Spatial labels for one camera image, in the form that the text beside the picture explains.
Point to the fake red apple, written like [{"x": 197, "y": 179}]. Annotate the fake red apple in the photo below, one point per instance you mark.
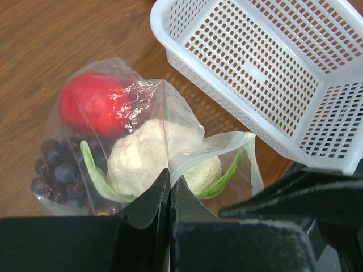
[{"x": 95, "y": 103}]

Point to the fake white cauliflower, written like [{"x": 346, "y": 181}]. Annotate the fake white cauliflower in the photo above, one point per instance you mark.
[{"x": 137, "y": 159}]

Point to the clear zip top bag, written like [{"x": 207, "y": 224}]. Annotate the clear zip top bag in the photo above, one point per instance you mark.
[{"x": 222, "y": 172}]

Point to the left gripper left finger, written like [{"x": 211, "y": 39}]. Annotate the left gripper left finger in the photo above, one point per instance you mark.
[{"x": 131, "y": 240}]

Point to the fake purple grapes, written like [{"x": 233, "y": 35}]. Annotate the fake purple grapes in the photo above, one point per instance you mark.
[{"x": 62, "y": 183}]

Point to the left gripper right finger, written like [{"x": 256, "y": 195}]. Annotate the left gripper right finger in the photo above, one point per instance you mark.
[{"x": 199, "y": 241}]

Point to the white perforated plastic basket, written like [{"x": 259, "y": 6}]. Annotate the white perforated plastic basket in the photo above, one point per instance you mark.
[{"x": 290, "y": 71}]

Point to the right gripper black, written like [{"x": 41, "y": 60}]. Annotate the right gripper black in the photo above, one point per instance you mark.
[{"x": 337, "y": 247}]

